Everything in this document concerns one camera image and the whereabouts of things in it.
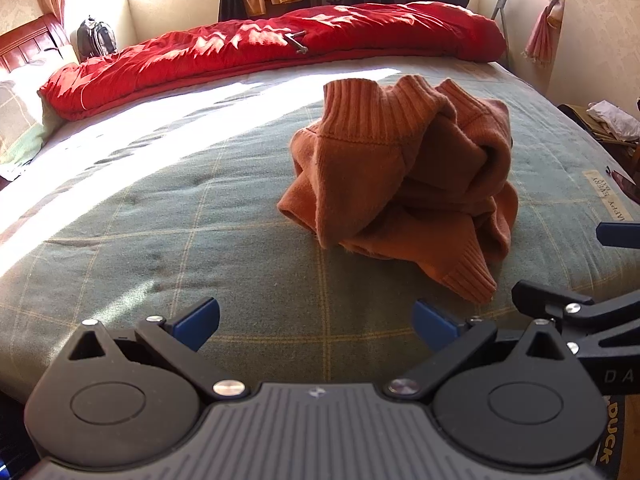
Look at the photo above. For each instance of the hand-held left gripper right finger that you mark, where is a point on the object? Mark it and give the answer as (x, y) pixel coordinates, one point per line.
(434, 325)

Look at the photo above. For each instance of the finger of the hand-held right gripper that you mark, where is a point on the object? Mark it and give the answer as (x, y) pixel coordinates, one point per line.
(600, 322)
(620, 235)

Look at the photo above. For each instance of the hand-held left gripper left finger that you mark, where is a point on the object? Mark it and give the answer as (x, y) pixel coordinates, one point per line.
(197, 322)

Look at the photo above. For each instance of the orange knitted sweater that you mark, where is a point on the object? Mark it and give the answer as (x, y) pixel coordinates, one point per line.
(380, 175)

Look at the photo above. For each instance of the maroon phone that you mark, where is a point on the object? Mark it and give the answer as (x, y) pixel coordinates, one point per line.
(624, 180)

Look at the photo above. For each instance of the white cloth pile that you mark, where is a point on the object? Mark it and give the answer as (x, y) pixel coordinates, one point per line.
(615, 117)

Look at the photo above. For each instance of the olive brown cloth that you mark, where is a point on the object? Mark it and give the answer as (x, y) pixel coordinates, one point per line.
(580, 120)

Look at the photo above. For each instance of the red quilt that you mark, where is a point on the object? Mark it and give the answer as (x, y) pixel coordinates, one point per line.
(200, 60)

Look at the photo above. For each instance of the plaid pillow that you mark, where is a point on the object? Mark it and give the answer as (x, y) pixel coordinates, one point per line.
(20, 110)

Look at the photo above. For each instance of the metal clamp on duvet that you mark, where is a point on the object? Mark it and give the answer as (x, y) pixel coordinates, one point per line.
(298, 42)

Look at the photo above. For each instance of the grey backpack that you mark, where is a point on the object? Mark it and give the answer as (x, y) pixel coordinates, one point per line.
(97, 37)

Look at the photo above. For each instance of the wooden headboard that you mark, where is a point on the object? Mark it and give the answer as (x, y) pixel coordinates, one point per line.
(30, 35)

